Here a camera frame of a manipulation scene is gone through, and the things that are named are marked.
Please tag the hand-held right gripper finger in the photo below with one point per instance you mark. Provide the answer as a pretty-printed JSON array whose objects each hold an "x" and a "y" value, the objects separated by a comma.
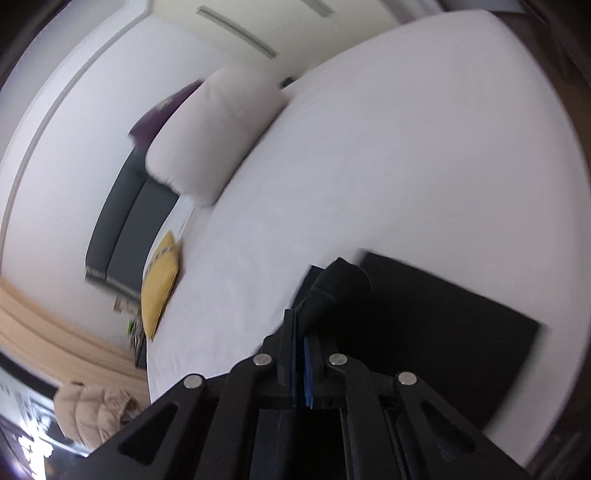
[
  {"x": 309, "y": 374},
  {"x": 300, "y": 374}
]

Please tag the black denim pants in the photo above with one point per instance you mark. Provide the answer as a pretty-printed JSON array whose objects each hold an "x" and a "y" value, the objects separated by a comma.
[{"x": 438, "y": 332}]

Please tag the yellow cushion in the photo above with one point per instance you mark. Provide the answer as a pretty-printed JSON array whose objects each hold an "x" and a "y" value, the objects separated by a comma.
[{"x": 159, "y": 286}]

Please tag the beige puffy jacket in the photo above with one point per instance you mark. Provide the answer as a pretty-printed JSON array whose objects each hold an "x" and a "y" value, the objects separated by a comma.
[{"x": 92, "y": 410}]

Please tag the white bed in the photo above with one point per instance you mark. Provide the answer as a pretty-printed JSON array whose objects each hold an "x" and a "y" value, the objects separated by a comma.
[{"x": 392, "y": 161}]

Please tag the dark grey headboard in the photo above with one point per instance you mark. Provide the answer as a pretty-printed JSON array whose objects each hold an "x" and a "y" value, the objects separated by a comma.
[{"x": 120, "y": 230}]

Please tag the beige pillow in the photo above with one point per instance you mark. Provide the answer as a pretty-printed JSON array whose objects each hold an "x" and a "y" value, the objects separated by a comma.
[{"x": 207, "y": 138}]

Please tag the beige curtain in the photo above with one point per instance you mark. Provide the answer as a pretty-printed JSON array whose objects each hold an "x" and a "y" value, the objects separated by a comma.
[{"x": 46, "y": 332}]

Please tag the purple pillow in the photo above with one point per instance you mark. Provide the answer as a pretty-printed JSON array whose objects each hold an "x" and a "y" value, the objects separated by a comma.
[{"x": 152, "y": 122}]

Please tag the white wardrobe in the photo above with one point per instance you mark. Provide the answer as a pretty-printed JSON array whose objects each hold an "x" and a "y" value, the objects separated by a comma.
[{"x": 300, "y": 27}]

